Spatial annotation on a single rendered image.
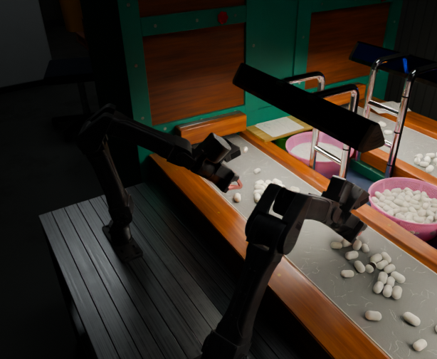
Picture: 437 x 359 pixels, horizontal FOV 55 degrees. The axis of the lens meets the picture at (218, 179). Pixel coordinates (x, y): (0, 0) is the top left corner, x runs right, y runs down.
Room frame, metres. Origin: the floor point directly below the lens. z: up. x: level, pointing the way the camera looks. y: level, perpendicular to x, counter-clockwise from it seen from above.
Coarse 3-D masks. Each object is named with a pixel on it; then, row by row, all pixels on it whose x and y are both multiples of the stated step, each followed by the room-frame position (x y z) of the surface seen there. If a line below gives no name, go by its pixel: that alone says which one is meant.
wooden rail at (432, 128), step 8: (360, 104) 1.94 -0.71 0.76; (376, 112) 1.85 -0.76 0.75; (408, 112) 1.81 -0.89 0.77; (392, 120) 1.77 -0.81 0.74; (408, 120) 1.71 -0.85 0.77; (416, 120) 1.71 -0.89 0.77; (424, 120) 1.71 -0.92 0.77; (432, 120) 1.71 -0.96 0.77; (416, 128) 1.65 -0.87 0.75; (424, 128) 1.63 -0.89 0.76; (432, 128) 1.63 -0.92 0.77; (432, 136) 1.58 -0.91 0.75
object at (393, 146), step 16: (432, 64) 1.36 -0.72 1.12; (368, 80) 1.46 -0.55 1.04; (368, 96) 1.44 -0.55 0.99; (368, 112) 1.44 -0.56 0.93; (384, 112) 1.38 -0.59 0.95; (400, 112) 1.31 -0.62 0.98; (400, 128) 1.31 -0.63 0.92; (384, 144) 1.35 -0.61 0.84; (352, 160) 1.46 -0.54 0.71; (368, 176) 1.38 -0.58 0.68; (384, 176) 1.32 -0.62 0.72
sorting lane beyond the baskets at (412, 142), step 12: (348, 108) 1.93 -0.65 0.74; (360, 108) 1.93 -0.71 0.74; (372, 120) 1.78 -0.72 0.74; (384, 120) 1.77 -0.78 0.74; (408, 132) 1.64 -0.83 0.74; (420, 132) 1.63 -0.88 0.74; (408, 144) 1.53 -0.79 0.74; (420, 144) 1.53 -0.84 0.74; (432, 144) 1.53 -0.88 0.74; (408, 156) 1.43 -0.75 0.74; (420, 168) 1.34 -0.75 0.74
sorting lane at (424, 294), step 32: (256, 160) 1.43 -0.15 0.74; (320, 192) 1.19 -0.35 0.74; (320, 224) 1.01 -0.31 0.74; (288, 256) 0.87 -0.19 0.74; (320, 256) 0.87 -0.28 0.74; (320, 288) 0.75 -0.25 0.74; (352, 288) 0.75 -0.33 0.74; (416, 288) 0.74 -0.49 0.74; (352, 320) 0.65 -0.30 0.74; (384, 320) 0.65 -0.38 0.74; (384, 352) 0.57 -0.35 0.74; (416, 352) 0.56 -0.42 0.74
